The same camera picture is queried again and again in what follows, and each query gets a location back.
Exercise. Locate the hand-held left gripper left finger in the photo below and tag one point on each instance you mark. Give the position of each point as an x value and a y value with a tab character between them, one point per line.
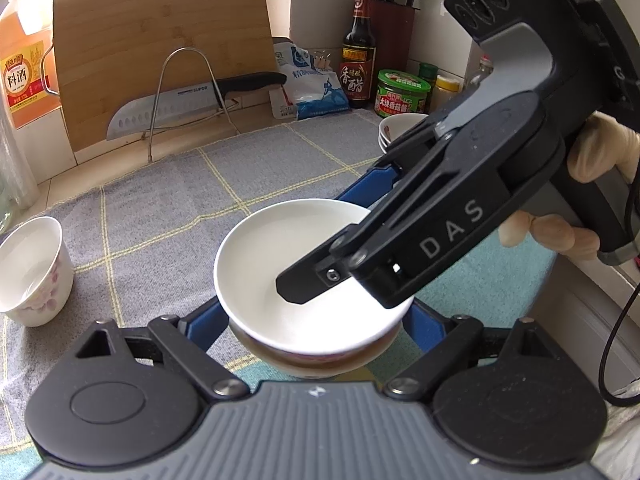
207	325

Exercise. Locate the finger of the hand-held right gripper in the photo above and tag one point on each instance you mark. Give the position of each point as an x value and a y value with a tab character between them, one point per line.
310	280
372	182

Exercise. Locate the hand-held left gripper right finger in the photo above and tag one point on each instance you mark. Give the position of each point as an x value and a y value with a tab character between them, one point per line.
425	330

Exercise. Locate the small white pink-flower bowl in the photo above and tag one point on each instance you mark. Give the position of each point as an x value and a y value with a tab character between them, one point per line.
260	270
35	285

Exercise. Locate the large white pink-flower bowl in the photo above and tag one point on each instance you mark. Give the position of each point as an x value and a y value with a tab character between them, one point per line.
310	366

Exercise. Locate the person's right hand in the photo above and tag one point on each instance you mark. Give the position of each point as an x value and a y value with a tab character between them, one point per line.
600	150

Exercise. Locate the teal mat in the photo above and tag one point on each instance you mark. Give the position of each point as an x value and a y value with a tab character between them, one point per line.
475	290

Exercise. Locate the yellow-lid spice jar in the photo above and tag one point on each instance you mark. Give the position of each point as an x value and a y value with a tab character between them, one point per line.
445	91

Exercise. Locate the green-lid sauce jar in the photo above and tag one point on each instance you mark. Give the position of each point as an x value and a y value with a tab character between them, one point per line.
402	95

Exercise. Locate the small green-lid jar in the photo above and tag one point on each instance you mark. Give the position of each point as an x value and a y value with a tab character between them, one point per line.
429	74

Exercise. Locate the white and blue salt bag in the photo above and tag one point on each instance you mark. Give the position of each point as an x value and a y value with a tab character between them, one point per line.
310	95

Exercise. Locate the dark vinegar bottle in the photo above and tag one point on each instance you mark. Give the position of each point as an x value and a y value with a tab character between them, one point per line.
357	60

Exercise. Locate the grey checked cloth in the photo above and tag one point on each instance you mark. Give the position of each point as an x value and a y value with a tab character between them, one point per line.
150	210

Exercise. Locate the dark red knife block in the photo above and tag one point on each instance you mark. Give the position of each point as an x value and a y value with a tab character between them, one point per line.
395	35

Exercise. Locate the steel kitchen knife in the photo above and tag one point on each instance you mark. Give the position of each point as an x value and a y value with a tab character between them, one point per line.
150	115

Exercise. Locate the white cloth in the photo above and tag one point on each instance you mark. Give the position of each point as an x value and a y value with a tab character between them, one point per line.
622	435

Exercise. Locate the clear plastic bottle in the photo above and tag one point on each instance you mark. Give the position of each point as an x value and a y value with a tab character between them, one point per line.
15	170

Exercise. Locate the wooden cutting board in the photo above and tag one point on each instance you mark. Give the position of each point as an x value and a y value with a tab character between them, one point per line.
150	25

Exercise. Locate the orange cooking wine jug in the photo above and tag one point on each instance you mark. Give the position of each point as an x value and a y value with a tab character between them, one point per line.
25	75

